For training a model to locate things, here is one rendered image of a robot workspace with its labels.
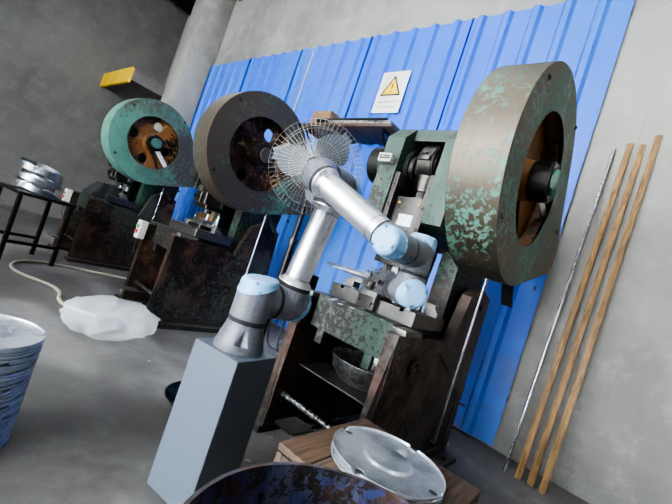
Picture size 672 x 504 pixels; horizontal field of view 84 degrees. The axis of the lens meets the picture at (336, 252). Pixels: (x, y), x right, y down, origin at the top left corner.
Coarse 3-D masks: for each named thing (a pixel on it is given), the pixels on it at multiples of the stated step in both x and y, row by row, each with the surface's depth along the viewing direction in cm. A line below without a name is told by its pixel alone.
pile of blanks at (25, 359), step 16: (0, 352) 96; (16, 352) 101; (32, 352) 105; (0, 368) 97; (16, 368) 101; (32, 368) 111; (0, 384) 98; (16, 384) 103; (0, 400) 99; (16, 400) 105; (0, 416) 101; (16, 416) 109; (0, 432) 103
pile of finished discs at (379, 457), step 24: (336, 432) 98; (360, 432) 104; (384, 432) 108; (336, 456) 88; (360, 456) 90; (384, 456) 93; (408, 456) 99; (384, 480) 83; (408, 480) 87; (432, 480) 90
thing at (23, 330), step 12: (0, 324) 111; (12, 324) 113; (24, 324) 116; (36, 324) 117; (0, 336) 103; (12, 336) 106; (24, 336) 108; (36, 336) 111; (0, 348) 97; (12, 348) 98; (24, 348) 101
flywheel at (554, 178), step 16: (544, 128) 152; (560, 128) 154; (544, 144) 157; (560, 144) 159; (528, 160) 141; (544, 160) 162; (560, 160) 165; (528, 176) 138; (544, 176) 134; (560, 176) 135; (528, 192) 139; (544, 192) 135; (528, 208) 161; (544, 208) 161; (528, 224) 166; (528, 240) 161
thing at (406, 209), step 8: (400, 200) 168; (408, 200) 166; (416, 200) 163; (400, 208) 167; (408, 208) 165; (416, 208) 162; (392, 216) 169; (400, 216) 166; (408, 216) 164; (416, 216) 161; (400, 224) 165; (408, 224) 163; (408, 232) 162
